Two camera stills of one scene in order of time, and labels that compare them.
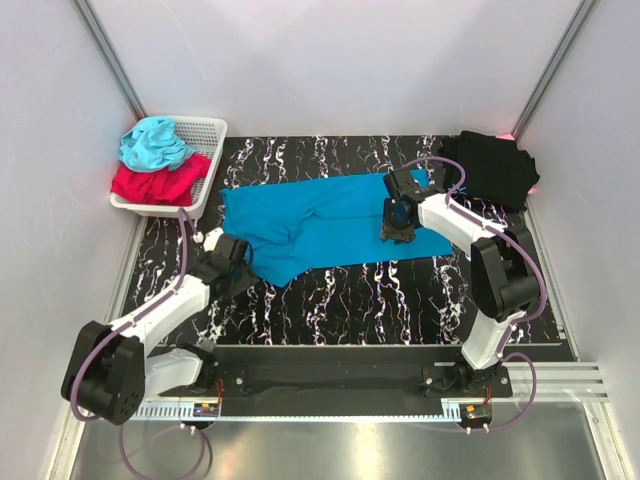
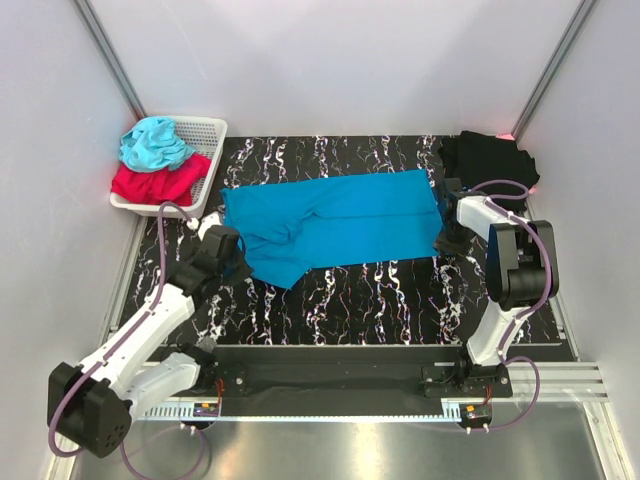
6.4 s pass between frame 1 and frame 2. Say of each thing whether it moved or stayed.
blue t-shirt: stayed
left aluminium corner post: stayed
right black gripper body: moved
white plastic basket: stayed
